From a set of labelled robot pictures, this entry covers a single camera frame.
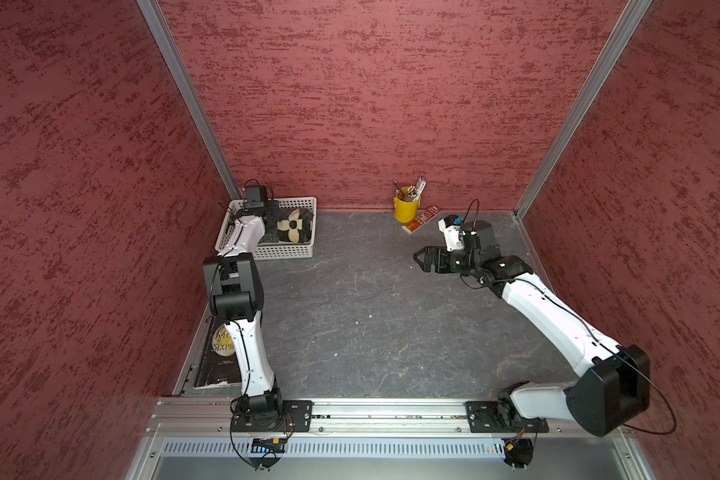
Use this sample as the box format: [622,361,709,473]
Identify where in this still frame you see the yellow pen cup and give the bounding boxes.
[393,197,420,224]

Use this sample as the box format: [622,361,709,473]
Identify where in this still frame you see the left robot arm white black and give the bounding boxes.
[203,200,283,428]

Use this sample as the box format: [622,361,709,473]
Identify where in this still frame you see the pens in cup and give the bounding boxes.
[393,175,427,203]

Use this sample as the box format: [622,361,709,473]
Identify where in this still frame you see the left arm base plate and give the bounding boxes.
[230,400,314,435]

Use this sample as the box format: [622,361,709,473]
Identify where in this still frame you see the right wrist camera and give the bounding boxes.
[438,214,464,252]

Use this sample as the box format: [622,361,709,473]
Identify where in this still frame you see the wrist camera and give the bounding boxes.
[438,214,464,252]
[244,183,273,203]

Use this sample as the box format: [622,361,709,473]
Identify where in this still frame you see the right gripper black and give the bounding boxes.
[412,245,479,275]

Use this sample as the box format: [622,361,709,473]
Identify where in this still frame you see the dark book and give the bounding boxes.
[193,324,241,389]

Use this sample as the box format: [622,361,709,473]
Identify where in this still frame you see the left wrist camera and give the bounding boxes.
[244,183,273,203]

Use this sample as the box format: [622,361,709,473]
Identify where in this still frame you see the aluminium front rail frame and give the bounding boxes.
[126,397,655,479]

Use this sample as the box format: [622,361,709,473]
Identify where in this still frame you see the white perforated plastic basket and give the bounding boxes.
[215,197,317,260]

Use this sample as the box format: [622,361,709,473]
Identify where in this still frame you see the corner aluminium post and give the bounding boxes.
[514,0,652,221]
[137,0,242,199]

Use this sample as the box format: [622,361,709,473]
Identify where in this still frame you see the right corner aluminium post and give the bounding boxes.
[514,0,652,221]

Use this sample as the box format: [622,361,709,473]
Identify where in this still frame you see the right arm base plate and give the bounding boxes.
[464,400,549,434]

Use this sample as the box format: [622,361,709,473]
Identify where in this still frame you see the red flat box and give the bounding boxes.
[402,205,441,234]

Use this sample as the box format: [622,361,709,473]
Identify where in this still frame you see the left corner aluminium post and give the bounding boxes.
[137,0,242,199]

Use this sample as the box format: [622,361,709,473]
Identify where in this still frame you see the black pillowcase with beige flowers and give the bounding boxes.
[261,207,314,244]

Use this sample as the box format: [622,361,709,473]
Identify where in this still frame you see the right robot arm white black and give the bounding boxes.
[413,215,651,437]

